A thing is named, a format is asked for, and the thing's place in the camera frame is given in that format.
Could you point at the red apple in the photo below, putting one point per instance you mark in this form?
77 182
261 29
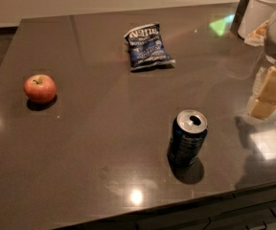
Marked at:
40 89

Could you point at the blue pepsi can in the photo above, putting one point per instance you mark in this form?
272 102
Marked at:
189 130

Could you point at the white lidded container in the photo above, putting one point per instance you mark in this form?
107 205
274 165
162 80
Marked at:
255 13

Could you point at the blue kettle chips bag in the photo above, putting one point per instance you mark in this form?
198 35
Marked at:
146 48

